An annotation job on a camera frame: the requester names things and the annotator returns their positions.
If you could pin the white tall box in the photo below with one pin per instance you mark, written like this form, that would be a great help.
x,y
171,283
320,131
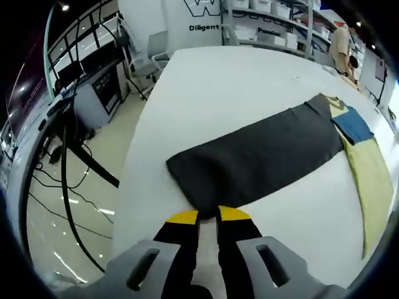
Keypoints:
x,y
291,41

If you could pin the yellow grey blue garment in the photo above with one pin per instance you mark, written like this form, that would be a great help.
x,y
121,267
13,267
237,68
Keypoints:
x,y
249,159

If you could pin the white storage bin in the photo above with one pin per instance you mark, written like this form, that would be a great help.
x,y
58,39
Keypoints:
x,y
260,5
244,3
281,9

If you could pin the slim black stand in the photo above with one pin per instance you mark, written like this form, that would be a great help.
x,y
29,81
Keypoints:
x,y
381,90

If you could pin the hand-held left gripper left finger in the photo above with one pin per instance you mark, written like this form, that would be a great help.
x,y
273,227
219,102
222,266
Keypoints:
x,y
177,255

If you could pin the grey office chair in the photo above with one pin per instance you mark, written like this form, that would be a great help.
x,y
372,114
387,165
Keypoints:
x,y
149,59

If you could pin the beige flat board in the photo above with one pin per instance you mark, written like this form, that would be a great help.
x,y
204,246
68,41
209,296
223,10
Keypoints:
x,y
352,84

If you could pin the grey metal shelf rack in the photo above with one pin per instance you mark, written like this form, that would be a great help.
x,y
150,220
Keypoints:
x,y
268,21
321,31

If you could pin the black monitor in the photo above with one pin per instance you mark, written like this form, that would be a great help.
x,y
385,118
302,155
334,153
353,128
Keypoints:
x,y
70,71
98,58

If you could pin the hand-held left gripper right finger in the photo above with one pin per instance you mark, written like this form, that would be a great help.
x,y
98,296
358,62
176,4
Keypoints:
x,y
240,252

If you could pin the pale purple wall poster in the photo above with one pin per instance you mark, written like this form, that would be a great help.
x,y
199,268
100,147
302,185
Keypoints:
x,y
381,68

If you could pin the grey cabinet with black front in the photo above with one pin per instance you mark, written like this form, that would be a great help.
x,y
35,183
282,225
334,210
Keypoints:
x,y
106,93

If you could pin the white flat box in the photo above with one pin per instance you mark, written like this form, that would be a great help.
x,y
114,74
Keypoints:
x,y
246,35
272,39

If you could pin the black tripod stand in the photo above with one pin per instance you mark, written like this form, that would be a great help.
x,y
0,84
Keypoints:
x,y
99,169

